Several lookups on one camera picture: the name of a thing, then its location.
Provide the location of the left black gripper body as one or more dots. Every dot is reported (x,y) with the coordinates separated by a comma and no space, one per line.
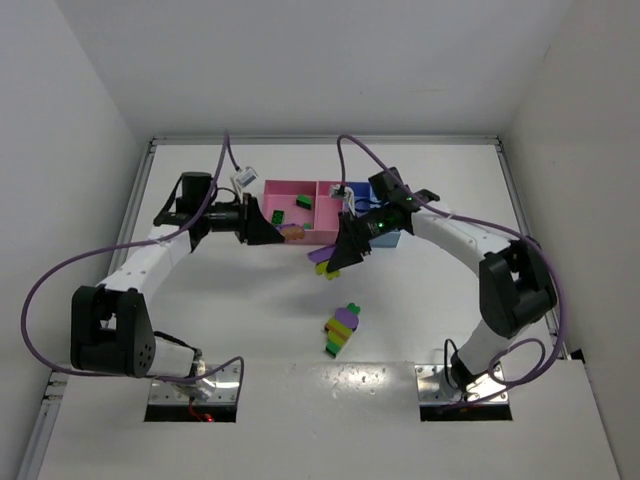
(245,219)

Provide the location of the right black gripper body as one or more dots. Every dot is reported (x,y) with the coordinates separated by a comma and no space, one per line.
(351,235)

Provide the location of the lime green lego brick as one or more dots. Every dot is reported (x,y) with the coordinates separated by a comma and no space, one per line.
(321,270)

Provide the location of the dark green lego brick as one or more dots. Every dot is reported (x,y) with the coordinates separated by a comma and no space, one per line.
(304,202)

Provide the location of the purple orange lego piece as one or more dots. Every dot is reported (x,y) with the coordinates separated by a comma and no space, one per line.
(292,232)

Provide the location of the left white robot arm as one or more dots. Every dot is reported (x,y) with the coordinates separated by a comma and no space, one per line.
(111,330)

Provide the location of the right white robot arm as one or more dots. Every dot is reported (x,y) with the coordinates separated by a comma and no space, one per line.
(515,286)

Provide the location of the small pink bin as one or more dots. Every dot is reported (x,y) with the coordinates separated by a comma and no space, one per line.
(326,211)

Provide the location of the dark blue bin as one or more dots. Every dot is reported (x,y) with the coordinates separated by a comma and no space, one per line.
(363,196)

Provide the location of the light blue bin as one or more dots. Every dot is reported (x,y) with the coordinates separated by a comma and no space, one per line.
(389,239)

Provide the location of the large pink bin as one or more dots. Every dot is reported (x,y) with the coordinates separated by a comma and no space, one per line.
(281,195)

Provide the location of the multicolour lego stack lower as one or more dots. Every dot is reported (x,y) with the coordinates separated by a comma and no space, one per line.
(340,327)

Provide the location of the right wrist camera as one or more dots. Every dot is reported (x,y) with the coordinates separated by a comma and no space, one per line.
(345,195)

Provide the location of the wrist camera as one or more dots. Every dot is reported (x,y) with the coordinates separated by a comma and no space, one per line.
(242,178)
(345,195)

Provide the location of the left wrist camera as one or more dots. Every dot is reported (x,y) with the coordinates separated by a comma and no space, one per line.
(242,178)

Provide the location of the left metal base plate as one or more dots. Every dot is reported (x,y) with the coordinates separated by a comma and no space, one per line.
(219,390)

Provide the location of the metal base plate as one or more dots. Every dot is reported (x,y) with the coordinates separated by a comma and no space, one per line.
(219,390)
(434,391)

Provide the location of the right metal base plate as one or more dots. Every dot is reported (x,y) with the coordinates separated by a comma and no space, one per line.
(434,391)

